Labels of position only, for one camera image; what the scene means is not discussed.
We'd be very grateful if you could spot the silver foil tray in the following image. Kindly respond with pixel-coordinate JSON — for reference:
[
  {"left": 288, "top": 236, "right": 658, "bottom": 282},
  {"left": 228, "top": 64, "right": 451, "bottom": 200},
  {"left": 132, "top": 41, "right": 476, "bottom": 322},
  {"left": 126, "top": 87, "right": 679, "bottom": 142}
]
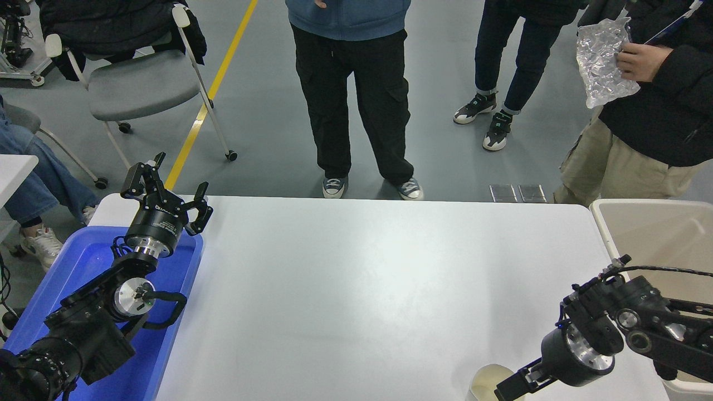
[{"left": 575, "top": 16, "right": 641, "bottom": 109}]

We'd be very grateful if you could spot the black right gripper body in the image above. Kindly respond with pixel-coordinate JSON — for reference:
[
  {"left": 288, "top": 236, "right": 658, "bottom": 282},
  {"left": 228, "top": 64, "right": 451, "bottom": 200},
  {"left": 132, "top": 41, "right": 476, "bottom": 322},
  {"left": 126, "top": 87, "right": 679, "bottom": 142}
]
[{"left": 539, "top": 326, "right": 601, "bottom": 388}]

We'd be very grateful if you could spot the black equipment stand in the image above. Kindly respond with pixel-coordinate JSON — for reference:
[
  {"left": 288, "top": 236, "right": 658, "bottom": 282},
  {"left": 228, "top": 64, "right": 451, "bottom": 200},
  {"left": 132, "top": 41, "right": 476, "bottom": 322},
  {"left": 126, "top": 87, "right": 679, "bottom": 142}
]
[{"left": 0, "top": 0, "right": 46, "bottom": 87}]

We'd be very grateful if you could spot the white paper cup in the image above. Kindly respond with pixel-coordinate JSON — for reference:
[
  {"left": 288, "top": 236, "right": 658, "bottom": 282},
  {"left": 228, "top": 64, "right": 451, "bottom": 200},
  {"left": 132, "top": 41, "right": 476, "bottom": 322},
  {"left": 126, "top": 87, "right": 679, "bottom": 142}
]
[{"left": 467, "top": 364, "right": 516, "bottom": 401}]

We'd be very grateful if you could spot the person holding foil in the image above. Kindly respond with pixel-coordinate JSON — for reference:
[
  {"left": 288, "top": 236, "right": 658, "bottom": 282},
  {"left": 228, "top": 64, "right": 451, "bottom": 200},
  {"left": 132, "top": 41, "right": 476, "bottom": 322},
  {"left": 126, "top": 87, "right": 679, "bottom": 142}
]
[{"left": 553, "top": 0, "right": 713, "bottom": 207}]

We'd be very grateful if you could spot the white side table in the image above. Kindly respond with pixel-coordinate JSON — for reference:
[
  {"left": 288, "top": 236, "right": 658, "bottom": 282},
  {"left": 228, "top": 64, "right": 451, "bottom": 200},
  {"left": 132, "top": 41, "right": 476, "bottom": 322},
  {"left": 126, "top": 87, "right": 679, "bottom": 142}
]
[{"left": 0, "top": 154, "right": 40, "bottom": 241}]

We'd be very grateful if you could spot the large pale bin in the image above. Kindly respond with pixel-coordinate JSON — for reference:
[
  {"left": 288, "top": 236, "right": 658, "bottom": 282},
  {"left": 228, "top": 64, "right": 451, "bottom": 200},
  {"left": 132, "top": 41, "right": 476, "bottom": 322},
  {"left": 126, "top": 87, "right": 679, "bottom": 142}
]
[{"left": 589, "top": 199, "right": 713, "bottom": 401}]

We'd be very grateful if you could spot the blue plastic tray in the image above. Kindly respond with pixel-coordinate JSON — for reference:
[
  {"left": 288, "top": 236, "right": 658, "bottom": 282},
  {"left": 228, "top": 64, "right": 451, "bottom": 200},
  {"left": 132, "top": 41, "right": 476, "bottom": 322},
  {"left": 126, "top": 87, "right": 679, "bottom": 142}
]
[{"left": 3, "top": 226, "right": 204, "bottom": 401}]

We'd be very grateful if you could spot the grey seat rolling chair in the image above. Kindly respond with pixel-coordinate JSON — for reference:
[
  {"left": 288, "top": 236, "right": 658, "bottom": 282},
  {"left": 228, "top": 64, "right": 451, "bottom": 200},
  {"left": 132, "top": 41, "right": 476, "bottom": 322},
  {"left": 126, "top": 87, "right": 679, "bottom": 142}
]
[{"left": 45, "top": 4, "right": 238, "bottom": 170}]

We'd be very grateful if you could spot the walking person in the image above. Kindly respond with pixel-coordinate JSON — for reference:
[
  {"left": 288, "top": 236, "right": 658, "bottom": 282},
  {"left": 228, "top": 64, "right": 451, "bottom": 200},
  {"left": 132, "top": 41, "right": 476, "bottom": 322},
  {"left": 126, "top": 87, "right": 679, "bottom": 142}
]
[{"left": 453, "top": 0, "right": 585, "bottom": 152}]

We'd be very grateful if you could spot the black floor cable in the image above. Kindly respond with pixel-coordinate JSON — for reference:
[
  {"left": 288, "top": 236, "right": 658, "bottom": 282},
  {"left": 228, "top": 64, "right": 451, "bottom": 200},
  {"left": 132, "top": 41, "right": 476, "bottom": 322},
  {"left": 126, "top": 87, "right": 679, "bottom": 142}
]
[{"left": 0, "top": 253, "right": 13, "bottom": 312}]

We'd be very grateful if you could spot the black jacket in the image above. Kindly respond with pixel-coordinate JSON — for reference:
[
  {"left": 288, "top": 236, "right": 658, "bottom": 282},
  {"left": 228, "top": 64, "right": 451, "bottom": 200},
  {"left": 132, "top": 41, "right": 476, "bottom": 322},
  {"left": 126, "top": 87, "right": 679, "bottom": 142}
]
[{"left": 38, "top": 0, "right": 208, "bottom": 81}]

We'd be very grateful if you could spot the grey chair with casters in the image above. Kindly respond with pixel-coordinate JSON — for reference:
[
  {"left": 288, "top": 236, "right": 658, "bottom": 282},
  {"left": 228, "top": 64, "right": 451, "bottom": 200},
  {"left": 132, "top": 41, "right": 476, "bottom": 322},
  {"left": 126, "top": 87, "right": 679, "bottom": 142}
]
[{"left": 4, "top": 103, "right": 109, "bottom": 190}]

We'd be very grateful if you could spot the foil holder's left hand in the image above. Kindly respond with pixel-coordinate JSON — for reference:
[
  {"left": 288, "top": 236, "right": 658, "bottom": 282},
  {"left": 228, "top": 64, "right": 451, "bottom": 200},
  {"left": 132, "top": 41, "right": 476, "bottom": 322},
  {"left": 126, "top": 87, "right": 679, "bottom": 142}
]
[{"left": 617, "top": 43, "right": 673, "bottom": 82}]

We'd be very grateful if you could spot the seated person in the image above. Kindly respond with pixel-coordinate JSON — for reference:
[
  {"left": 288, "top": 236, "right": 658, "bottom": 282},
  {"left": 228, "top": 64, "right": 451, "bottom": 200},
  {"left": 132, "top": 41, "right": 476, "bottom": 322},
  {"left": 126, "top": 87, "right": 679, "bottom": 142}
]
[{"left": 0, "top": 95, "right": 102, "bottom": 273}]

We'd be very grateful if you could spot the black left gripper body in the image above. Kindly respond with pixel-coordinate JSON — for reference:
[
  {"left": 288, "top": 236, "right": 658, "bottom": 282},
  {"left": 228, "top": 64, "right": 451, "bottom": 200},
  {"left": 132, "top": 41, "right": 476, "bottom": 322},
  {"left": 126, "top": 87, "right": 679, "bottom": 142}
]
[{"left": 125, "top": 194, "right": 190, "bottom": 256}]

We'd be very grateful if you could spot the standing person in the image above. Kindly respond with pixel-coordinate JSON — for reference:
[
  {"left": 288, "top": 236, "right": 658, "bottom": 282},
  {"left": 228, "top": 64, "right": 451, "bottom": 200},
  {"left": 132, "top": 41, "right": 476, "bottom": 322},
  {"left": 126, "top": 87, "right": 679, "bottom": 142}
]
[{"left": 285, "top": 0, "right": 424, "bottom": 201}]

